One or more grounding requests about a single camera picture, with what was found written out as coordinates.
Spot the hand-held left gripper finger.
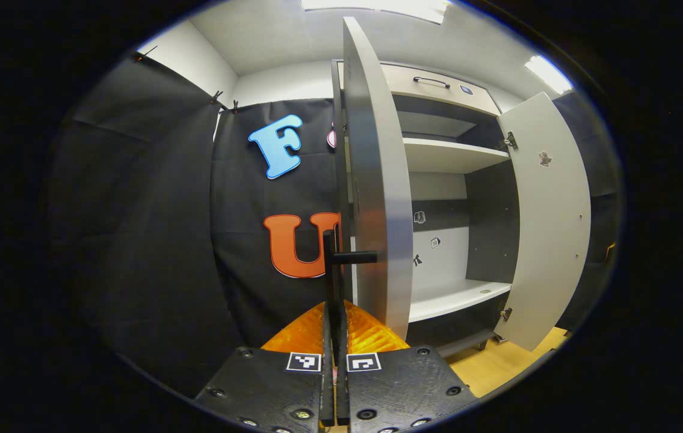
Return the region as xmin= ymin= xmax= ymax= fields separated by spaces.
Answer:
xmin=194 ymin=301 xmax=336 ymax=433
xmin=336 ymin=299 xmax=479 ymax=433

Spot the grey cabinet door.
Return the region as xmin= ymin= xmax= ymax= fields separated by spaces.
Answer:
xmin=493 ymin=91 xmax=593 ymax=352
xmin=341 ymin=16 xmax=415 ymax=342

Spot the grey double-door shoe cabinet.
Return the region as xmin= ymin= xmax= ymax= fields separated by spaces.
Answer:
xmin=330 ymin=57 xmax=593 ymax=358

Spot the black door handle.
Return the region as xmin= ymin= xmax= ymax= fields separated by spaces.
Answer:
xmin=322 ymin=229 xmax=378 ymax=367

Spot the grey cabinet shelf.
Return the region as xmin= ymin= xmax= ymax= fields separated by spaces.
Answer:
xmin=403 ymin=138 xmax=510 ymax=175
xmin=407 ymin=280 xmax=511 ymax=324

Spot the grey cabinet drawer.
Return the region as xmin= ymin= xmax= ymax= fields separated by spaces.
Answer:
xmin=380 ymin=63 xmax=501 ymax=117

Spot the narrow ceiling light panel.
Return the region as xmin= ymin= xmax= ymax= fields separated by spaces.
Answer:
xmin=525 ymin=55 xmax=573 ymax=95

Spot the black backdrop cloth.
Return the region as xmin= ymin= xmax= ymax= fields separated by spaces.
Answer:
xmin=46 ymin=51 xmax=625 ymax=398

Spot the wide ceiling light panel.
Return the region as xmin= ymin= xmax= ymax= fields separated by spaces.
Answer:
xmin=301 ymin=0 xmax=451 ymax=25

